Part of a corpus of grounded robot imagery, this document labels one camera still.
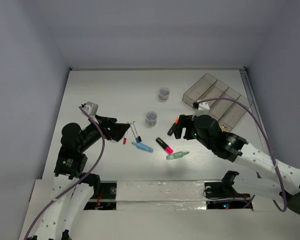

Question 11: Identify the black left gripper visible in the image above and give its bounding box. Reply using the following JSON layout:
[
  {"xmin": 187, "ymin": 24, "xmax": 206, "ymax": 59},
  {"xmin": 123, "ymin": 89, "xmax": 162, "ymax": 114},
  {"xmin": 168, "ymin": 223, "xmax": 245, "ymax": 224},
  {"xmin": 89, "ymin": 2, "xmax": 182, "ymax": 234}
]
[{"xmin": 79, "ymin": 113, "xmax": 130, "ymax": 151}]

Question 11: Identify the red capped white pen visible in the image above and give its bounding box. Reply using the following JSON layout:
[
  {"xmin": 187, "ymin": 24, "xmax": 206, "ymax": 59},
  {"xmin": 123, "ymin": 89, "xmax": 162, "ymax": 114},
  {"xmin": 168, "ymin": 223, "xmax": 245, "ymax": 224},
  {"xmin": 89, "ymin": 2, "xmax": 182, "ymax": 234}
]
[{"xmin": 122, "ymin": 122, "xmax": 130, "ymax": 145}]

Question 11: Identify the pink highlighter marker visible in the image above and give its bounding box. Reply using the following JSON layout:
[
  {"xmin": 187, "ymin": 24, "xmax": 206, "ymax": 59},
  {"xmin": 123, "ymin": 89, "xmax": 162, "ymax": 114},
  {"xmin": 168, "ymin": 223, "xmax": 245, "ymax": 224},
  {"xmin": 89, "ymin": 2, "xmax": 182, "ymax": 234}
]
[{"xmin": 155, "ymin": 137, "xmax": 174, "ymax": 155}]

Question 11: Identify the clear jar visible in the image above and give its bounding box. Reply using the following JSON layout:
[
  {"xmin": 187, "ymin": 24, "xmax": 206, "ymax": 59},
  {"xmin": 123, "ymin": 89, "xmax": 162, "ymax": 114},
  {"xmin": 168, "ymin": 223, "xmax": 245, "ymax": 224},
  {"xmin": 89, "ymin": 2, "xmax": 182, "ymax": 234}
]
[
  {"xmin": 158, "ymin": 87, "xmax": 171, "ymax": 101},
  {"xmin": 145, "ymin": 111, "xmax": 158, "ymax": 126}
]

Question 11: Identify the black capped white pen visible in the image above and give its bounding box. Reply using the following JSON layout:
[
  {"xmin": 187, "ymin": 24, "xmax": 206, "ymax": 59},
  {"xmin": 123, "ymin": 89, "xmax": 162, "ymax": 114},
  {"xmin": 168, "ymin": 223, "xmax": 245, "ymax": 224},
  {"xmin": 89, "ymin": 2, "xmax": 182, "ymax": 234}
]
[{"xmin": 132, "ymin": 121, "xmax": 142, "ymax": 143}]

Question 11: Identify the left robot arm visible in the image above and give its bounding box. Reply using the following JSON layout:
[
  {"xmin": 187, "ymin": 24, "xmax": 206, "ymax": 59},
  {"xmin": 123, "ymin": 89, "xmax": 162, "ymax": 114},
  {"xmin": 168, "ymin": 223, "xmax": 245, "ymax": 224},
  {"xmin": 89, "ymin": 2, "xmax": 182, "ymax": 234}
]
[{"xmin": 24, "ymin": 115, "xmax": 130, "ymax": 240}]

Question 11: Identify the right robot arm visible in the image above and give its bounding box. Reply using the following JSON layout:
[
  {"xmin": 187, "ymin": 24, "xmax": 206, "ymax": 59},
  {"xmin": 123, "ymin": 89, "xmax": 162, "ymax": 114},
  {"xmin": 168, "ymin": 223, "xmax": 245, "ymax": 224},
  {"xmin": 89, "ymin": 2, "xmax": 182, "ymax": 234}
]
[{"xmin": 171, "ymin": 114, "xmax": 300, "ymax": 215}]

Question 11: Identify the green utility knife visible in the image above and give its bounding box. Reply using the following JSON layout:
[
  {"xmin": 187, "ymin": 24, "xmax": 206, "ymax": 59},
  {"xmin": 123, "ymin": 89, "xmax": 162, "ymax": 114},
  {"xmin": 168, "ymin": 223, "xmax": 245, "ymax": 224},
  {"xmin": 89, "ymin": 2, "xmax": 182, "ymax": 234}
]
[{"xmin": 166, "ymin": 151, "xmax": 190, "ymax": 161}]

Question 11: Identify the blue utility knife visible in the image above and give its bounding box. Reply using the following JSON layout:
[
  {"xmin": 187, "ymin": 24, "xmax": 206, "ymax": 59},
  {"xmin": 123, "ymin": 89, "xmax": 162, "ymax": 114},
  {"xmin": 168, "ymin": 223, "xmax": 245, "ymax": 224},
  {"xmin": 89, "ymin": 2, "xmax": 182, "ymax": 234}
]
[{"xmin": 131, "ymin": 142, "xmax": 154, "ymax": 153}]

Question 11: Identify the clear four-compartment organizer tray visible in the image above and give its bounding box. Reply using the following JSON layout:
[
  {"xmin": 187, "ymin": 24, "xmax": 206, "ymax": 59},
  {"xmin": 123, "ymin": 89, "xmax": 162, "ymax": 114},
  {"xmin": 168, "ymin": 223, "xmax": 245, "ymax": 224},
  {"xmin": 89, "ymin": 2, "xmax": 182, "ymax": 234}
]
[{"xmin": 182, "ymin": 73, "xmax": 252, "ymax": 132}]

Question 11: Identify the white front board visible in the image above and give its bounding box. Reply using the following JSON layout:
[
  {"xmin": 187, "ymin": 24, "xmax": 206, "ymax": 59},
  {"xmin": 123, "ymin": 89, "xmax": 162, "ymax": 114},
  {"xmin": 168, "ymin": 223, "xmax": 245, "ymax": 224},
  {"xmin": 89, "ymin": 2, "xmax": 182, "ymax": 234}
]
[{"xmin": 18, "ymin": 178, "xmax": 300, "ymax": 240}]

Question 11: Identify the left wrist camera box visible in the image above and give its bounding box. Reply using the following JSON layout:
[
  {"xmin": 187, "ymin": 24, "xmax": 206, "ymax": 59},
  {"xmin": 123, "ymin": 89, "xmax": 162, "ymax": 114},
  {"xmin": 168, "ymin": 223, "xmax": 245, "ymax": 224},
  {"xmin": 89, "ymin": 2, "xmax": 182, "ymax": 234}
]
[{"xmin": 79, "ymin": 101, "xmax": 99, "ymax": 117}]

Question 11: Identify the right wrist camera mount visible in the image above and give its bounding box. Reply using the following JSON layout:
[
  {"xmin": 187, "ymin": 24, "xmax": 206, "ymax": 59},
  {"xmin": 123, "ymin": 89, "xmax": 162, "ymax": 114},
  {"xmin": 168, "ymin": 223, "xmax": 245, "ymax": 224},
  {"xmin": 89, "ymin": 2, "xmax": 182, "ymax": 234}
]
[{"xmin": 193, "ymin": 100, "xmax": 210, "ymax": 112}]

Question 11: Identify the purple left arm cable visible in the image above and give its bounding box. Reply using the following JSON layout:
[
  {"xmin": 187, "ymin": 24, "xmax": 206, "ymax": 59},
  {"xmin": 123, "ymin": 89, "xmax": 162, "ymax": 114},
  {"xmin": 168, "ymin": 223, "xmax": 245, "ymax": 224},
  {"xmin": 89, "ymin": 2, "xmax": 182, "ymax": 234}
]
[{"xmin": 23, "ymin": 106, "xmax": 106, "ymax": 240}]

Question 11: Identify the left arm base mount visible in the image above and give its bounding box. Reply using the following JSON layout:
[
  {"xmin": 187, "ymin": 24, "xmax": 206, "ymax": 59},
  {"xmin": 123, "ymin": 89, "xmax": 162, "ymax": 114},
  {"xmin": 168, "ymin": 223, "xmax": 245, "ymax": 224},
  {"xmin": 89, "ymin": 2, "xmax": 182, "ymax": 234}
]
[{"xmin": 84, "ymin": 181, "xmax": 117, "ymax": 211}]

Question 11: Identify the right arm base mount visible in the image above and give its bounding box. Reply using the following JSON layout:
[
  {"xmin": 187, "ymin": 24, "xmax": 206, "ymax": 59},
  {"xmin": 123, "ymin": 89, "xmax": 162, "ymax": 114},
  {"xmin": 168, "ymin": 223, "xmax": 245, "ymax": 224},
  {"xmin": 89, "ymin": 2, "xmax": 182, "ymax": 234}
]
[{"xmin": 202, "ymin": 171, "xmax": 253, "ymax": 210}]

